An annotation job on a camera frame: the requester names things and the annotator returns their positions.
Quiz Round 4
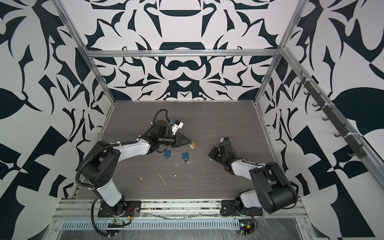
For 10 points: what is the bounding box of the brass padlock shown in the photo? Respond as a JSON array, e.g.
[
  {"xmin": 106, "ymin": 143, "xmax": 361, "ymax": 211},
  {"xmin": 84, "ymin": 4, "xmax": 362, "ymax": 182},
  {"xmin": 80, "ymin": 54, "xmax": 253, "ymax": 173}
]
[{"xmin": 188, "ymin": 141, "xmax": 197, "ymax": 150}]

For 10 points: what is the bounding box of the blue padlock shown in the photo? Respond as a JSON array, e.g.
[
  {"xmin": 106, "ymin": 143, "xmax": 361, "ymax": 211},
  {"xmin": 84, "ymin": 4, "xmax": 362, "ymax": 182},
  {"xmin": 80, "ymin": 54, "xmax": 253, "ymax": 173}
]
[
  {"xmin": 182, "ymin": 148, "xmax": 192, "ymax": 162},
  {"xmin": 164, "ymin": 147, "xmax": 175, "ymax": 159}
]

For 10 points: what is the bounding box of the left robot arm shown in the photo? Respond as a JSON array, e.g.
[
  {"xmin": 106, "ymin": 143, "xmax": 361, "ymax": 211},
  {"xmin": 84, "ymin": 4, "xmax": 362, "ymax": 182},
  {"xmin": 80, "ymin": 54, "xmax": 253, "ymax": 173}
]
[{"xmin": 75, "ymin": 121, "xmax": 196, "ymax": 217}]

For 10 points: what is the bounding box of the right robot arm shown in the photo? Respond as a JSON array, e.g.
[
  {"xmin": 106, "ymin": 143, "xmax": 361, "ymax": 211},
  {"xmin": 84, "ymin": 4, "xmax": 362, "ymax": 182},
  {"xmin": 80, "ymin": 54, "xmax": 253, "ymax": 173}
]
[{"xmin": 209, "ymin": 138, "xmax": 298, "ymax": 217}]

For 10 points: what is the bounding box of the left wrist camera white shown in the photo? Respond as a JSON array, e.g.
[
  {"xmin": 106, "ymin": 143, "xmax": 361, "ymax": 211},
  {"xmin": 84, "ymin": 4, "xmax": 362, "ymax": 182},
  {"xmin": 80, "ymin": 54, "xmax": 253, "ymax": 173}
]
[{"xmin": 170, "ymin": 120, "xmax": 184, "ymax": 135}]

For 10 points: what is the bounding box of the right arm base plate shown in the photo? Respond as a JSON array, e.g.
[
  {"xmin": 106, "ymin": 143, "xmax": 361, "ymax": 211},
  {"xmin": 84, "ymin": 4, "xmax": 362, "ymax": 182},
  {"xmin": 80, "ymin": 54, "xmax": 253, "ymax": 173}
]
[{"xmin": 220, "ymin": 198, "xmax": 263, "ymax": 217}]

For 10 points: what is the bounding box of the white slotted cable duct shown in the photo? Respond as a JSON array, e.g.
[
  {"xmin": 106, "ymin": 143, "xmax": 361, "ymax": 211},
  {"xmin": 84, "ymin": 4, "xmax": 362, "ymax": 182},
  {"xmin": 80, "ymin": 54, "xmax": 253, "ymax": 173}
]
[{"xmin": 61, "ymin": 219, "xmax": 241, "ymax": 231}]

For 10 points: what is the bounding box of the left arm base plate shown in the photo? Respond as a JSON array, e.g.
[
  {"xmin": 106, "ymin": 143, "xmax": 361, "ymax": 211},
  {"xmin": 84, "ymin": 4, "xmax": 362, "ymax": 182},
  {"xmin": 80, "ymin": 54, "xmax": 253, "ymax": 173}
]
[{"xmin": 98, "ymin": 200, "xmax": 142, "ymax": 218}]

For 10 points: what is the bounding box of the grey wall hook rail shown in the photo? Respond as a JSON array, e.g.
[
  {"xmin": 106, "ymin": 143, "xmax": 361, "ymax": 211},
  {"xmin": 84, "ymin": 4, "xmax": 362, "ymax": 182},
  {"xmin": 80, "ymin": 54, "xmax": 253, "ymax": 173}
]
[{"xmin": 298, "ymin": 76, "xmax": 368, "ymax": 159}]

